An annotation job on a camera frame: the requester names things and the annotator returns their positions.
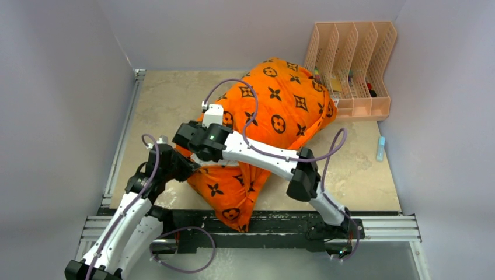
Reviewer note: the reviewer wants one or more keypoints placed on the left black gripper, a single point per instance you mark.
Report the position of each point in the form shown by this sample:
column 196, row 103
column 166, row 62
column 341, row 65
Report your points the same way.
column 188, row 168

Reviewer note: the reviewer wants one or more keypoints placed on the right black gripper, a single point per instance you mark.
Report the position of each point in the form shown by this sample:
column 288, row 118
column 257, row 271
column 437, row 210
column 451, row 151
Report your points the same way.
column 196, row 126

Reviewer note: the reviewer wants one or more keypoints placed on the orange patterned pillowcase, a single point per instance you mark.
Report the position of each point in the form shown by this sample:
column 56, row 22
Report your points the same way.
column 278, row 103

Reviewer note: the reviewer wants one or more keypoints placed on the white pillow insert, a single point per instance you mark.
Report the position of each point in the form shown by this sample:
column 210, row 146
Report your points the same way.
column 222, row 163

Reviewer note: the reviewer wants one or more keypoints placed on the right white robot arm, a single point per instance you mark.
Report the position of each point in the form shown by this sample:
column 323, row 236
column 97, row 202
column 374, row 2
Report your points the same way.
column 298, row 167

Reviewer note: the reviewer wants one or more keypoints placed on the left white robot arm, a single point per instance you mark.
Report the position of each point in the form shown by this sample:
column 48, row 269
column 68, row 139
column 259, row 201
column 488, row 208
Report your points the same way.
column 137, row 220

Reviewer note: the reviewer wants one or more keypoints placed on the pink mesh file organizer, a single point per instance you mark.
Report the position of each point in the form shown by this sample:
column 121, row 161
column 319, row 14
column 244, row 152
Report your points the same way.
column 351, row 58

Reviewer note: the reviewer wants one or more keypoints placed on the light blue small tube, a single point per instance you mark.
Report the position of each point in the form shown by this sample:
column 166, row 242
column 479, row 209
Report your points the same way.
column 380, row 154

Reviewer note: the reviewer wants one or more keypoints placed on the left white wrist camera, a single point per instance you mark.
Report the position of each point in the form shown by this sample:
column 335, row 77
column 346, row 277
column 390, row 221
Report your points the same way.
column 156, row 141

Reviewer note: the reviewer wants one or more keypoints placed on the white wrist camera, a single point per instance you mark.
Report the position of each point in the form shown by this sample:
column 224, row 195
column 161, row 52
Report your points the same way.
column 156, row 141
column 212, row 114

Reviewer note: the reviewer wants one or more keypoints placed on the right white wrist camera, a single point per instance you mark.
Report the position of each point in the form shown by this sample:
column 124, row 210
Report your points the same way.
column 212, row 114

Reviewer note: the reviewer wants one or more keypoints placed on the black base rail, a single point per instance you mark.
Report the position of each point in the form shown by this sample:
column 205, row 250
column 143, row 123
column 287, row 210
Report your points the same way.
column 280, row 230

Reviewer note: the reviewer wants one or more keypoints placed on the aluminium frame rail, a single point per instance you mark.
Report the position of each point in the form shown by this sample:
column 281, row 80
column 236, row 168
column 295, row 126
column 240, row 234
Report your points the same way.
column 390, row 249

